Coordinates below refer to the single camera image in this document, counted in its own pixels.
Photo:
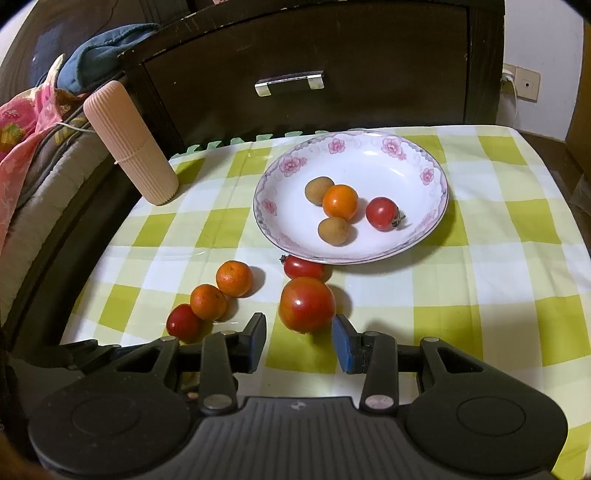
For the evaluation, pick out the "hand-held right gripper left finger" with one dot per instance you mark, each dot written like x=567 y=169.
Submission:
x=258 y=341

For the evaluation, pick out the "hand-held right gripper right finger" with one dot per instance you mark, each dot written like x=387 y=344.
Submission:
x=341 y=344

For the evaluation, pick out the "large red tomato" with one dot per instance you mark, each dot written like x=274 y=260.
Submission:
x=307 y=302

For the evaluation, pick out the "small orange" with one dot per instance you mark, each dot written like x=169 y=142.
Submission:
x=208 y=302
x=234 y=278

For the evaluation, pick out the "red cherry tomato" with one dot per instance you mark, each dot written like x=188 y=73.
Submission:
x=183 y=322

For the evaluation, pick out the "small red tomato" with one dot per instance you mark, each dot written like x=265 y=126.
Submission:
x=304 y=268

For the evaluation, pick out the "brown longan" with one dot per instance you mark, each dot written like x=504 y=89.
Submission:
x=317 y=189
x=333 y=231

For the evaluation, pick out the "cherry tomato with green stem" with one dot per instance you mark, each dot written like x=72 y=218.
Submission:
x=381 y=213

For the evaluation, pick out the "large orange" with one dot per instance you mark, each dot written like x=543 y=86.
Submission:
x=340 y=202

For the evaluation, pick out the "white floral bowl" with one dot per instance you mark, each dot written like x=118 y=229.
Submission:
x=392 y=175

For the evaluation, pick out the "green checked tablecloth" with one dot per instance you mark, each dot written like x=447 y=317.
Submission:
x=461 y=277

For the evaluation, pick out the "grey brown quilt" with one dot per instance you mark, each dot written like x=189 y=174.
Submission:
x=55 y=184

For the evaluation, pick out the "green foam mat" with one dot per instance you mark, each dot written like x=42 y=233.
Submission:
x=221 y=144

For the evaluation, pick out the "pink ribbed cylinder case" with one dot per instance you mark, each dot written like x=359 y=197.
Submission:
x=131 y=143

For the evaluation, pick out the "pink floral cloth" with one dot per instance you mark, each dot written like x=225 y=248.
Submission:
x=18 y=120

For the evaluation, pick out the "dark wooden drawer cabinet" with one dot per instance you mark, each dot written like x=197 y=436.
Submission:
x=369 y=46

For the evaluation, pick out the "blue cloth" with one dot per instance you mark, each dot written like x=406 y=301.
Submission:
x=101 y=50

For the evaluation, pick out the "white charger plug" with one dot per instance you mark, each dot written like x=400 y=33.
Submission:
x=508 y=75

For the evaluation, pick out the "dark wooden bed frame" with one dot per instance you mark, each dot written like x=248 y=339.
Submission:
x=69 y=277

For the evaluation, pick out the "beige wall socket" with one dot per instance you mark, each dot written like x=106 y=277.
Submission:
x=528 y=85

